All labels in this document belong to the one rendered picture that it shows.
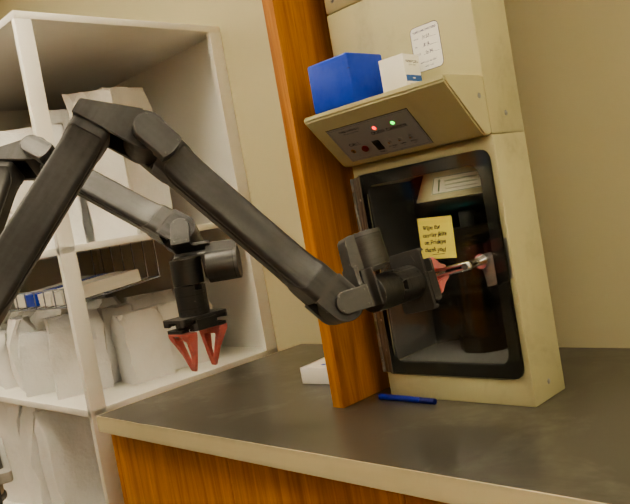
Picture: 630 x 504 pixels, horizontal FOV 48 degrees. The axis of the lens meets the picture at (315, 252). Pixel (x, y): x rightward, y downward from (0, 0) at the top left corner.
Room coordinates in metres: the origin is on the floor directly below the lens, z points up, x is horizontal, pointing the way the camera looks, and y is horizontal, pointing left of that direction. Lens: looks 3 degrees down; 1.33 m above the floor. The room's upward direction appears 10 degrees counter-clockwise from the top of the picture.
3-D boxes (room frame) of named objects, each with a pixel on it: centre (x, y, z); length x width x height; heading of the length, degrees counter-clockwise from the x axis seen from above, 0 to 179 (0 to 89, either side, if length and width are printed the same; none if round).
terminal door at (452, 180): (1.29, -0.21, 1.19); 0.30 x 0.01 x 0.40; 44
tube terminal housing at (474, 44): (1.38, -0.30, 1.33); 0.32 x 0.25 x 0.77; 44
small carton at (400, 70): (1.23, -0.20, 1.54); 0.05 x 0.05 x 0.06; 49
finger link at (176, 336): (1.27, 0.24, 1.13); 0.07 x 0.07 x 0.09; 44
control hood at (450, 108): (1.26, -0.17, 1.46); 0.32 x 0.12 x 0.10; 44
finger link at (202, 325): (1.29, 0.23, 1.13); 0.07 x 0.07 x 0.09; 44
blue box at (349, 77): (1.32, -0.11, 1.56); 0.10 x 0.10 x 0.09; 44
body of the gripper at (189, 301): (1.28, 0.24, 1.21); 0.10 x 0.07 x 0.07; 134
